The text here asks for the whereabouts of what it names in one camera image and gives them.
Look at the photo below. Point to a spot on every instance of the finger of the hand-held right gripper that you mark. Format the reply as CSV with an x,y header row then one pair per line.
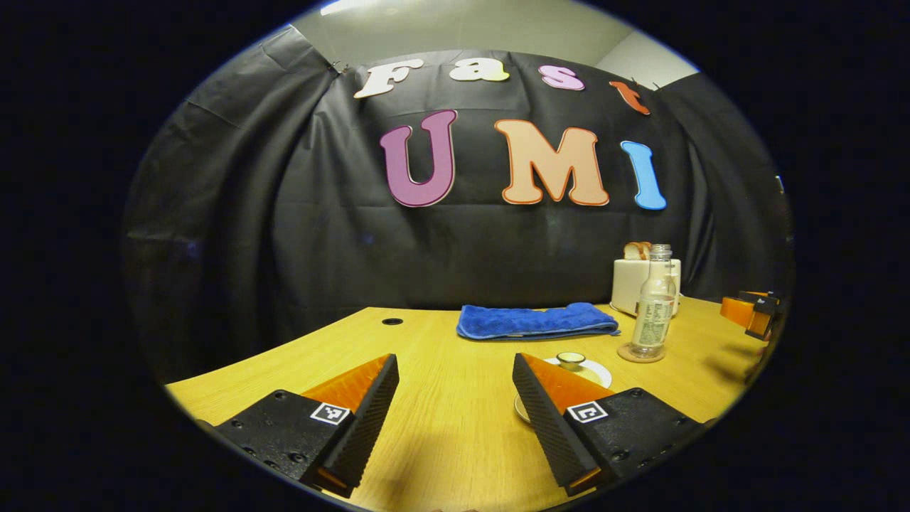
x,y
738,311
766,320

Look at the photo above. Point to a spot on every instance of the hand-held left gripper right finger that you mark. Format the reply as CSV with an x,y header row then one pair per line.
x,y
544,427

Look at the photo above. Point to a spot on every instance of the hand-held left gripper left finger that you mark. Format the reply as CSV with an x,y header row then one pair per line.
x,y
362,427

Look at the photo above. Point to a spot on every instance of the clear glass water bottle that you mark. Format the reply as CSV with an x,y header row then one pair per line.
x,y
652,313

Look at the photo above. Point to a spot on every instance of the round coaster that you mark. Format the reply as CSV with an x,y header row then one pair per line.
x,y
625,353

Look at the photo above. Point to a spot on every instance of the cream ceramic saucer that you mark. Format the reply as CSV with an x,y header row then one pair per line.
x,y
521,409

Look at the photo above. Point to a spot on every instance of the blue folded towel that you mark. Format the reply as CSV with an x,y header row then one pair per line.
x,y
533,321

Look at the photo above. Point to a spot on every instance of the toast bread slice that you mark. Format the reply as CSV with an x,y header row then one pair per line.
x,y
645,250
633,251

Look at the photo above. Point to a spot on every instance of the white toaster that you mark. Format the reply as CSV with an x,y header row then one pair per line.
x,y
625,284

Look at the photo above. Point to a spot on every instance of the black backdrop cloth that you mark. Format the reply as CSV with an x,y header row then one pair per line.
x,y
284,249

